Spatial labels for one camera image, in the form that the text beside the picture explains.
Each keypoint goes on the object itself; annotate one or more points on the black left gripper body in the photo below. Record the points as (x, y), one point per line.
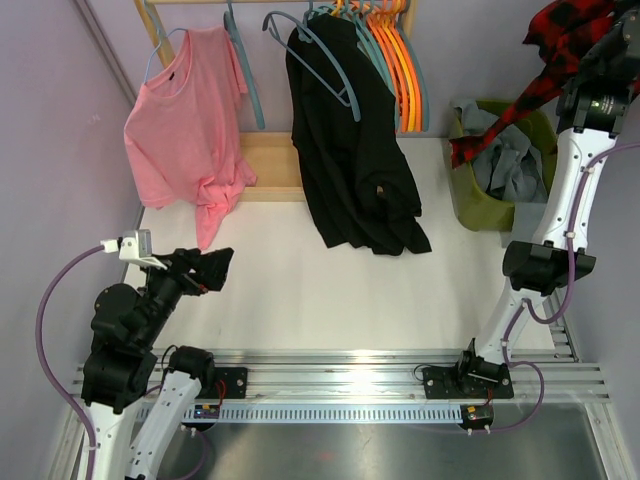
(193, 282)

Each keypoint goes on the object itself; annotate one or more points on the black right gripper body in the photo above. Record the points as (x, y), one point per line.
(587, 67)

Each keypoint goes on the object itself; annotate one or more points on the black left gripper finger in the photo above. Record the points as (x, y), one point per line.
(217, 261)
(215, 275)

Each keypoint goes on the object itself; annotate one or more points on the red black plaid shirt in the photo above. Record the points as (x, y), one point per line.
(564, 31)

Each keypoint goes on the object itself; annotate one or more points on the grey button shirt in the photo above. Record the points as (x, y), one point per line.
(510, 170)

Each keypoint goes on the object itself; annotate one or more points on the teal plastic hanger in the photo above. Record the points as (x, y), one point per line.
(236, 40)

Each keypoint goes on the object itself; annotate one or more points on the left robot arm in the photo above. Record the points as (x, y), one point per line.
(125, 325)

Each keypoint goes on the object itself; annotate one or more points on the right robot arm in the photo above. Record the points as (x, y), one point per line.
(591, 118)

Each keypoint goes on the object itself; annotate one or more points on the pink t-shirt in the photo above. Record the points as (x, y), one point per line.
(182, 137)

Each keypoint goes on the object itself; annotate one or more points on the black shirt on hanger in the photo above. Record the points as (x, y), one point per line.
(363, 194)

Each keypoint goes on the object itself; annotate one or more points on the teal empty hanger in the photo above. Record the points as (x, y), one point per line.
(341, 10)

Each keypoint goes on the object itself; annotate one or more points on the yellow plastic hanger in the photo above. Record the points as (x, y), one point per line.
(408, 84)

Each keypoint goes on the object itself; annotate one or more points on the orange plastic hanger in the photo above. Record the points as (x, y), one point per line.
(377, 52)

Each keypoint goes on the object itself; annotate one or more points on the green plastic basket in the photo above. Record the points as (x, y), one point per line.
(495, 190)

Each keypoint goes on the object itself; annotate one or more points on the aluminium corner profile left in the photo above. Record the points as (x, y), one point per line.
(98, 36)

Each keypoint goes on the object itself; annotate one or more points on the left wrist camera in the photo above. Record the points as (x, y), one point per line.
(134, 247)

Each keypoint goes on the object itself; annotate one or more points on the wooden rack frame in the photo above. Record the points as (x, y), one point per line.
(272, 155)

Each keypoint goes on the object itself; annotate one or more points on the white slotted cable duct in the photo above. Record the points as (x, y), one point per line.
(272, 413)

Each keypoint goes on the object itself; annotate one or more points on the light blue wire hanger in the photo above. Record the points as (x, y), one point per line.
(163, 49)

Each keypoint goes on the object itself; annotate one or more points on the wooden clothes rail rod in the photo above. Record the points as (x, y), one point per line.
(172, 2)

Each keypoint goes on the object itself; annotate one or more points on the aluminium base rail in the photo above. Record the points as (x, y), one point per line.
(390, 376)

